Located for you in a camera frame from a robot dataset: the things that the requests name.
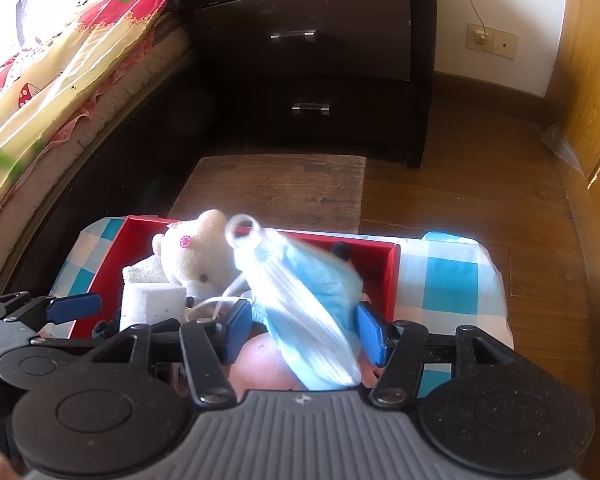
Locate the pink pig plush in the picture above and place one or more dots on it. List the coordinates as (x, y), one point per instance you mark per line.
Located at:
(279, 359)

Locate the red cardboard box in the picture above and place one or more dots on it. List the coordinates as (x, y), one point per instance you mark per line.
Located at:
(376, 261)

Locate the small wooden stool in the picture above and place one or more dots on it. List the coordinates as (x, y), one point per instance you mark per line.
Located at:
(303, 192)

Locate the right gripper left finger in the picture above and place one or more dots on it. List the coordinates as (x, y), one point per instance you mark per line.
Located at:
(207, 347)

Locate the floral bed blanket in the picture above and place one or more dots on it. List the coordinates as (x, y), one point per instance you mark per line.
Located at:
(48, 80)

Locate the wooden wardrobe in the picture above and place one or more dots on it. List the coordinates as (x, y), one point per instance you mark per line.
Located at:
(574, 92)

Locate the blue white checkered tablecloth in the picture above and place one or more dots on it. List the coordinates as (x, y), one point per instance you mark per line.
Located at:
(445, 281)

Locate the wall power outlet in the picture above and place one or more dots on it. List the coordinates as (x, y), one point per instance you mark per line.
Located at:
(492, 41)

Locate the white teddy bear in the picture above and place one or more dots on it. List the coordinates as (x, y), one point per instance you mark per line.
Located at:
(194, 254)

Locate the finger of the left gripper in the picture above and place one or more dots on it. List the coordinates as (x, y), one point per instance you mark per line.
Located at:
(48, 309)

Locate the dark wooden nightstand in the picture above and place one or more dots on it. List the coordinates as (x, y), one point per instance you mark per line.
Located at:
(340, 76)

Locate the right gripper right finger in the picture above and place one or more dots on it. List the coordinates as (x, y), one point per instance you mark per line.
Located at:
(398, 349)

